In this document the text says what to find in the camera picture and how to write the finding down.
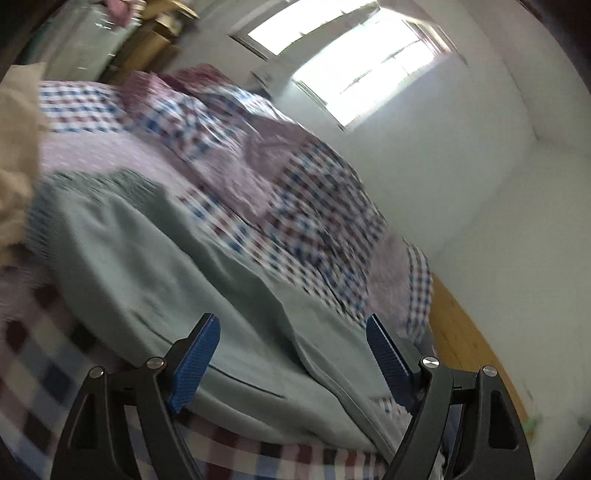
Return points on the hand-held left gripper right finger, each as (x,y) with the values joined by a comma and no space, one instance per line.
(385,360)

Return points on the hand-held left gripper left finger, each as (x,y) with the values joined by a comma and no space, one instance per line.
(198,360)

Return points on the grey-blue sweatpants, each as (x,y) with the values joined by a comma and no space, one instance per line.
(184,286)

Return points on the wooden headboard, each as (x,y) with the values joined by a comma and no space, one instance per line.
(466,341)

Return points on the checked and dotted duvet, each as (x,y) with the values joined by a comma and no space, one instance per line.
(295,194)

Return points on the beige garment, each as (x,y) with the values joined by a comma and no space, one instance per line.
(18,152)

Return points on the maroon dotted pillow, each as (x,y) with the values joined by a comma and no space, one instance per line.
(198,76)

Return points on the window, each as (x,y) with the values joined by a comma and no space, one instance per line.
(360,60)

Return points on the covered white suitcase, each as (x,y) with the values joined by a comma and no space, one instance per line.
(83,41)

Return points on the pink cloth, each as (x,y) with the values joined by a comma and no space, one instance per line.
(122,8)

